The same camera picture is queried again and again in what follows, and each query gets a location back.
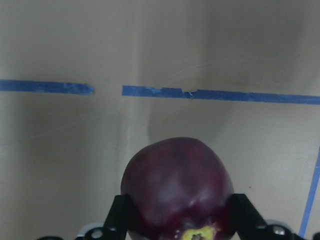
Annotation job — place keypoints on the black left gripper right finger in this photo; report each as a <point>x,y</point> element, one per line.
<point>247,221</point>

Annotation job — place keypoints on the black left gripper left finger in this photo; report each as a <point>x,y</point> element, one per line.
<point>119,218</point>

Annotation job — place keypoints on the dark purple apple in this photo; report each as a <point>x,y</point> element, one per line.
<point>180,190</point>

